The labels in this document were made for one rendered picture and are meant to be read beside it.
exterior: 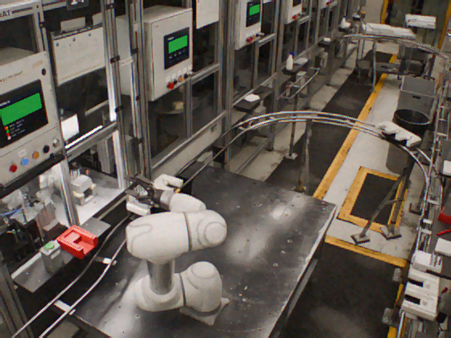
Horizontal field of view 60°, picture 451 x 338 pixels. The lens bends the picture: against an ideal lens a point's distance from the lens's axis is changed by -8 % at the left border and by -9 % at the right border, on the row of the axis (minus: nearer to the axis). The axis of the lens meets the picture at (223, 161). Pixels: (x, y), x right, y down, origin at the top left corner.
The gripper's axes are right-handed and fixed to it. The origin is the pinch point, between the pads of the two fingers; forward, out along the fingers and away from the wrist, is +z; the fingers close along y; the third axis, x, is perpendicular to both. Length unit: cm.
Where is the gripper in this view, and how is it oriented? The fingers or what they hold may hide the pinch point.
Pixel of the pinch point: (130, 185)
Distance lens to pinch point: 209.9
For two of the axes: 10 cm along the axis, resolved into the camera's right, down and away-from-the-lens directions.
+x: -4.7, 4.5, -7.6
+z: -8.8, -2.7, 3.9
